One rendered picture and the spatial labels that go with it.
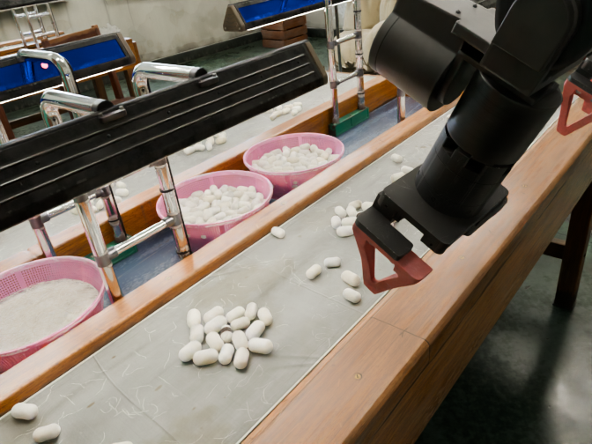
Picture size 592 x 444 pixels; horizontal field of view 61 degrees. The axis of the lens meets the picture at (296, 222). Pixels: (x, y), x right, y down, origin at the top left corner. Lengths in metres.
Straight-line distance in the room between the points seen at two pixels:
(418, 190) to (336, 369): 0.35
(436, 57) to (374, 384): 0.44
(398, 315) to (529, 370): 1.08
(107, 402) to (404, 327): 0.43
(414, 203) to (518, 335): 1.54
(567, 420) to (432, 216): 1.35
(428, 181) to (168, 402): 0.49
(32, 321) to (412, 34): 0.82
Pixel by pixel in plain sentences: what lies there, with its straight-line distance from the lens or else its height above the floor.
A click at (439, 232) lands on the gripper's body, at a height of 1.07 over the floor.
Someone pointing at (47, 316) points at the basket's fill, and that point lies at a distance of 0.99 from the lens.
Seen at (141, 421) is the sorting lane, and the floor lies 0.74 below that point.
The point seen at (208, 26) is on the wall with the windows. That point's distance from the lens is 6.92.
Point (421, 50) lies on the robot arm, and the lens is 0.37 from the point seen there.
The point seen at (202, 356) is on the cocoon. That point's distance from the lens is 0.76.
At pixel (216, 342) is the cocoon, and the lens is 0.77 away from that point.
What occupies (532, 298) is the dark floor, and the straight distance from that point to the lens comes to 2.08.
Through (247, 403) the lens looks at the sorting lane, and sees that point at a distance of 0.71.
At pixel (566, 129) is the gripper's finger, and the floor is 1.00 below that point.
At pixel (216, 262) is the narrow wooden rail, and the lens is 0.95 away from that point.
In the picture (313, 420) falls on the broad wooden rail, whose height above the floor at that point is 0.76.
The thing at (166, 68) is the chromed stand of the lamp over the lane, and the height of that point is 1.12.
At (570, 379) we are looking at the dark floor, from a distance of 1.82.
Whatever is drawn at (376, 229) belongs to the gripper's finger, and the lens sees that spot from 0.39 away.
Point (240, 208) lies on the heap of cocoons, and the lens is 1.14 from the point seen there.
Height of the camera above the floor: 1.27
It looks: 30 degrees down
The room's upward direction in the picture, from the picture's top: 7 degrees counter-clockwise
